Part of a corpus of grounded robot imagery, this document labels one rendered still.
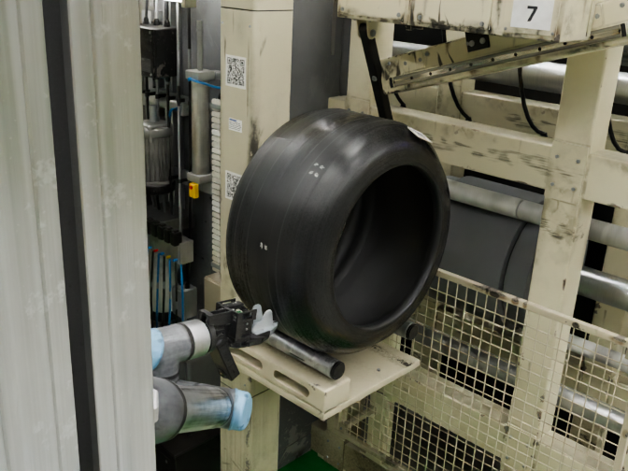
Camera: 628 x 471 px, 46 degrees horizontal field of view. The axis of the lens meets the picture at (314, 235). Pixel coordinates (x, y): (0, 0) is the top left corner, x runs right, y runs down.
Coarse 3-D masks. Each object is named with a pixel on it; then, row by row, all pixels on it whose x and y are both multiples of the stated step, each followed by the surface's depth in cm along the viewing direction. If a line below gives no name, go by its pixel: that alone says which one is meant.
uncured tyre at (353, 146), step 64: (320, 128) 160; (384, 128) 159; (256, 192) 157; (320, 192) 149; (384, 192) 198; (448, 192) 179; (256, 256) 157; (320, 256) 150; (384, 256) 199; (320, 320) 157; (384, 320) 176
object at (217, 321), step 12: (228, 300) 155; (204, 312) 147; (216, 312) 149; (228, 312) 149; (240, 312) 149; (252, 312) 152; (216, 324) 147; (228, 324) 150; (240, 324) 150; (216, 336) 146; (228, 336) 151; (240, 336) 151; (240, 348) 152
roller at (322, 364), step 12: (276, 336) 178; (288, 336) 177; (276, 348) 179; (288, 348) 175; (300, 348) 173; (300, 360) 173; (312, 360) 170; (324, 360) 168; (336, 360) 168; (324, 372) 168; (336, 372) 167
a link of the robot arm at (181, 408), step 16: (160, 384) 105; (176, 384) 110; (208, 384) 141; (160, 400) 103; (176, 400) 106; (192, 400) 115; (208, 400) 123; (224, 400) 132; (240, 400) 137; (160, 416) 102; (176, 416) 105; (192, 416) 114; (208, 416) 123; (224, 416) 132; (240, 416) 136; (160, 432) 103; (176, 432) 107
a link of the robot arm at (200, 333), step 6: (186, 324) 143; (192, 324) 144; (198, 324) 145; (204, 324) 145; (192, 330) 143; (198, 330) 143; (204, 330) 144; (198, 336) 143; (204, 336) 144; (198, 342) 143; (204, 342) 144; (198, 348) 143; (204, 348) 144; (198, 354) 144; (204, 354) 146
